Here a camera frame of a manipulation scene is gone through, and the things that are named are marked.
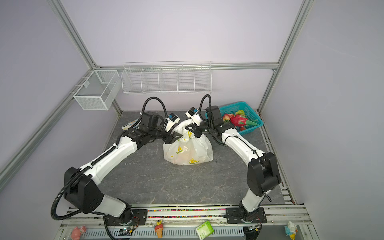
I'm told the teal plastic basket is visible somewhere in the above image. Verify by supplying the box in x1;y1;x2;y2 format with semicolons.
219;102;264;135

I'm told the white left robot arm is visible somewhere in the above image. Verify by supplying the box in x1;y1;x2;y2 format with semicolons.
51;112;181;225

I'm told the white mesh box basket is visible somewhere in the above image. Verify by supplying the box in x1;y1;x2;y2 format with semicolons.
74;70;122;111

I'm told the white plastic bag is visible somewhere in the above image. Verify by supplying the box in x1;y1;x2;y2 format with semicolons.
163;120;214;166

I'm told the colourful picture card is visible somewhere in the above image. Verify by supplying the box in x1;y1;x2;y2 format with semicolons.
122;119;139;131

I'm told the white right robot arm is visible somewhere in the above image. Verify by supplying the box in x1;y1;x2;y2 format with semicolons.
186;106;281;225

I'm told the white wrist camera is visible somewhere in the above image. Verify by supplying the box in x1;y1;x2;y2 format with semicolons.
165;113;180;133
186;107;203;127

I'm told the white wire wall shelf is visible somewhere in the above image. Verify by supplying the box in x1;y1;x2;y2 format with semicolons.
121;61;213;94

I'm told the black corrugated left cable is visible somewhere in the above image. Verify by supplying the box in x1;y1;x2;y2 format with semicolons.
50;166;103;221

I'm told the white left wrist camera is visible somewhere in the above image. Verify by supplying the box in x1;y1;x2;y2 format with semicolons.
165;113;180;133

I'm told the green white small box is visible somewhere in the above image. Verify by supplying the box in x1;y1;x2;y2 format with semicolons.
196;221;214;240

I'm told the toy ice cream cone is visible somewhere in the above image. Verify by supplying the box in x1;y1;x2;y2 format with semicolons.
155;220;164;239

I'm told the pink toy figure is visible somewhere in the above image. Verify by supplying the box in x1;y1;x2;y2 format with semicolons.
71;226;87;240

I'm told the pale fake peach with leaves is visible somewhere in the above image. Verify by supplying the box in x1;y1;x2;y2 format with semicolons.
223;114;234;122

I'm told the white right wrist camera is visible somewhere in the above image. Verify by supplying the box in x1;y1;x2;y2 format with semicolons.
186;107;203;127

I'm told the red fake dragon fruit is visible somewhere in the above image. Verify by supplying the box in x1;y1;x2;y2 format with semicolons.
230;115;259;127

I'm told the toy blue ice cream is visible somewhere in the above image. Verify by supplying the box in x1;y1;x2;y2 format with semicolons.
285;221;298;240

